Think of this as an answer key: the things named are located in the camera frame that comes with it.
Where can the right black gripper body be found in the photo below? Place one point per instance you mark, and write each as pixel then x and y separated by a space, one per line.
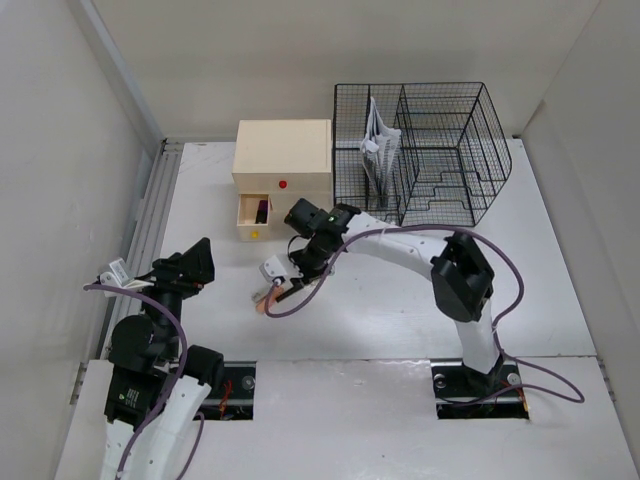
pixel 312 261

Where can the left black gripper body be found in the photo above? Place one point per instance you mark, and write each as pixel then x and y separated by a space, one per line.
pixel 169 293

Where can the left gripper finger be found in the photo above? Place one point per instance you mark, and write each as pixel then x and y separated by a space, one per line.
pixel 198 258
pixel 200 278

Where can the purple black highlighter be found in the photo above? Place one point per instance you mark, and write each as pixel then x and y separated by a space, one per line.
pixel 262 212

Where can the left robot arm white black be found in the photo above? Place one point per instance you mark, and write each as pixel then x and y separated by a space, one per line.
pixel 159 380

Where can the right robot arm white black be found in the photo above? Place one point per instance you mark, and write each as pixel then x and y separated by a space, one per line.
pixel 460 274

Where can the grey white eraser stick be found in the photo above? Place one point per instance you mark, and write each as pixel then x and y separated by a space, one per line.
pixel 259 295

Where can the cream wooden drawer cabinet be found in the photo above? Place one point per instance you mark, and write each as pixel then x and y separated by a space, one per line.
pixel 285 146

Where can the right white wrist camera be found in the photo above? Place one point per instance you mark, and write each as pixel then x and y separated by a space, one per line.
pixel 275 269

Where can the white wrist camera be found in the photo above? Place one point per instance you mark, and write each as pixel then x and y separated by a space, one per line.
pixel 117 274
pixel 275 269

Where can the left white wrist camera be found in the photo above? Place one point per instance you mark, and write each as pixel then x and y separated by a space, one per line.
pixel 117 274

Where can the aluminium rail frame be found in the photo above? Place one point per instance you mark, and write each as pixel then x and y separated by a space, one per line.
pixel 145 229

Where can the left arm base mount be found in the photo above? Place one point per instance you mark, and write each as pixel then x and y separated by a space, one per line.
pixel 235 390

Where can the black wire mesh organizer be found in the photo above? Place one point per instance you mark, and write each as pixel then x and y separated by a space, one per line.
pixel 452 161

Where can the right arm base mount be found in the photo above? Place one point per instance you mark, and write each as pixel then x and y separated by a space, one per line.
pixel 462 393

